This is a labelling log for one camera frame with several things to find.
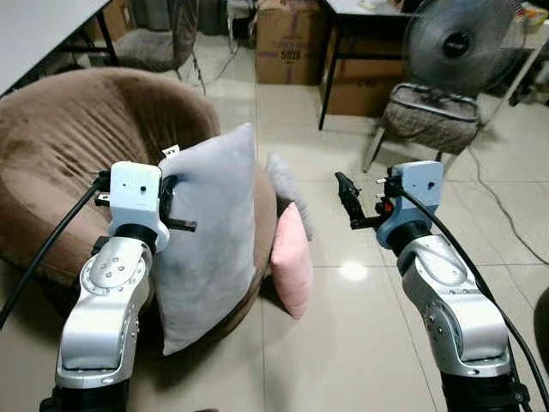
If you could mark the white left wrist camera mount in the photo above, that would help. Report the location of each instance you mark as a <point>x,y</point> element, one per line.
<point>133,202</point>

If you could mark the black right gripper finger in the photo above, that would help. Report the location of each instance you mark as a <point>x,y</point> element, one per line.
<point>350,197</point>

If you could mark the brown round sofa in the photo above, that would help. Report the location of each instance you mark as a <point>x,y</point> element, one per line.
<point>77,146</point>

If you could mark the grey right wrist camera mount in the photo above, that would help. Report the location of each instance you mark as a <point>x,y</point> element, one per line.
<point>416,193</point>

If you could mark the plain cardboard box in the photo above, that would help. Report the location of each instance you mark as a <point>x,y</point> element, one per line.
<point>360,86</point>

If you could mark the light grey pillow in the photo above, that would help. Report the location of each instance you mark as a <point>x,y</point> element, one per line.
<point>210,240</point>

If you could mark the grey patterned metal chair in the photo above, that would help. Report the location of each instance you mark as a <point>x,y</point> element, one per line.
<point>429,120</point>
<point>159,47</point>

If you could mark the printed cardboard box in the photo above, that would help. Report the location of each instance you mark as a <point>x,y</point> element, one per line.
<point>290,43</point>

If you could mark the dark grey pillow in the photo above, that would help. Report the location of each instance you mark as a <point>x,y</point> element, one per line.
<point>283,184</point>

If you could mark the pink pillow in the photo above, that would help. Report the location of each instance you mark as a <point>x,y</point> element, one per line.
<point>293,262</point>

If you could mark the white slanted pole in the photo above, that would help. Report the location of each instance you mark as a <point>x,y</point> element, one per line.
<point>525,64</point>

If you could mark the grey electric fan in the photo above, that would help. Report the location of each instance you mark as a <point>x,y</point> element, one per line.
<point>459,43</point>

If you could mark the white table black legs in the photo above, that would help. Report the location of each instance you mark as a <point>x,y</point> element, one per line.
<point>360,7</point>
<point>39,26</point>

